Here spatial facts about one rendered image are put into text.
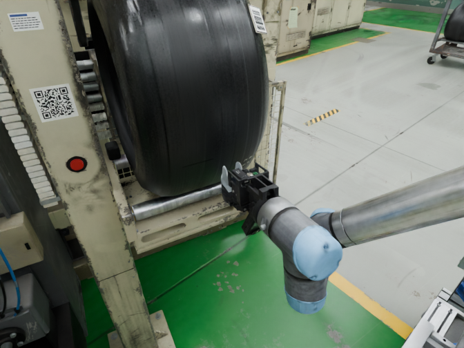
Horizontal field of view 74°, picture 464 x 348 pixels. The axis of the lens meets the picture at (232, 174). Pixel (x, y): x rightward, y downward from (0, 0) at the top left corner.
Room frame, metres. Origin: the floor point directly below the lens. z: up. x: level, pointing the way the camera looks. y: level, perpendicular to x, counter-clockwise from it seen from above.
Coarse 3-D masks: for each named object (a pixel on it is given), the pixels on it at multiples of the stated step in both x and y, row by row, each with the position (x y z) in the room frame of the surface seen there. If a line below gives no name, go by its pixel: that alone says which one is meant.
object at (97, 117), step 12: (84, 60) 1.05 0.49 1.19; (96, 60) 1.04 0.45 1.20; (84, 72) 1.03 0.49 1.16; (96, 72) 1.04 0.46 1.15; (84, 84) 1.03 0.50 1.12; (96, 84) 1.04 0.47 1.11; (96, 96) 1.03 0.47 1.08; (96, 108) 1.03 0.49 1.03; (96, 120) 1.02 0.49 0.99; (108, 120) 1.03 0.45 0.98; (108, 132) 1.04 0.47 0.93
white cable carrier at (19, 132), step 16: (0, 64) 0.64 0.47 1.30; (0, 80) 0.60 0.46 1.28; (0, 96) 0.60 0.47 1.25; (0, 112) 0.59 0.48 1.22; (16, 112) 0.60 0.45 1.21; (16, 128) 0.60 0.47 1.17; (16, 144) 0.59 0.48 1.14; (32, 144) 0.62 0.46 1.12; (32, 160) 0.60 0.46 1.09; (32, 176) 0.59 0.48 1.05; (48, 176) 0.63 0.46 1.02; (48, 192) 0.60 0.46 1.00
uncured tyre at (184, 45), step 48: (96, 0) 0.70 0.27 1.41; (144, 0) 0.62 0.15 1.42; (192, 0) 0.66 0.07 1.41; (240, 0) 0.71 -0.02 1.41; (96, 48) 0.94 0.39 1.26; (144, 48) 0.57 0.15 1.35; (192, 48) 0.59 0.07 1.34; (240, 48) 0.63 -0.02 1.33; (144, 96) 0.54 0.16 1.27; (192, 96) 0.56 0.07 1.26; (240, 96) 0.60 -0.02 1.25; (144, 144) 0.54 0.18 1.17; (192, 144) 0.54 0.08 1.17; (240, 144) 0.60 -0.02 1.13
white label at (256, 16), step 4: (248, 4) 0.71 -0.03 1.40; (252, 8) 0.71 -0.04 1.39; (256, 8) 0.73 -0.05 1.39; (252, 12) 0.70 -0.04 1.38; (256, 12) 0.72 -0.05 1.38; (260, 12) 0.73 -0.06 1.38; (252, 16) 0.70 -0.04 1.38; (256, 16) 0.71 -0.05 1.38; (260, 16) 0.72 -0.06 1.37; (252, 20) 0.69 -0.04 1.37; (256, 20) 0.70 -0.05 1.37; (260, 20) 0.71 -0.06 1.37; (256, 24) 0.69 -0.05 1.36; (260, 24) 0.70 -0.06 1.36; (264, 24) 0.72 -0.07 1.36; (256, 28) 0.68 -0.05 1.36; (260, 28) 0.69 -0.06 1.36; (264, 28) 0.71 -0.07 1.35; (260, 32) 0.69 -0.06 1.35; (264, 32) 0.70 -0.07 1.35
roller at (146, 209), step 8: (216, 184) 0.73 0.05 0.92; (192, 192) 0.69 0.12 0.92; (200, 192) 0.70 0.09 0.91; (208, 192) 0.71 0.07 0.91; (216, 192) 0.72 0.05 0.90; (152, 200) 0.65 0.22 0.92; (160, 200) 0.65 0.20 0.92; (168, 200) 0.66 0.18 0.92; (176, 200) 0.66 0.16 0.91; (184, 200) 0.67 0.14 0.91; (192, 200) 0.68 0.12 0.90; (136, 208) 0.62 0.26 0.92; (144, 208) 0.63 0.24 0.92; (152, 208) 0.63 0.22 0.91; (160, 208) 0.64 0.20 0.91; (168, 208) 0.65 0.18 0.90; (136, 216) 0.61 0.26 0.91; (144, 216) 0.62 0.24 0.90
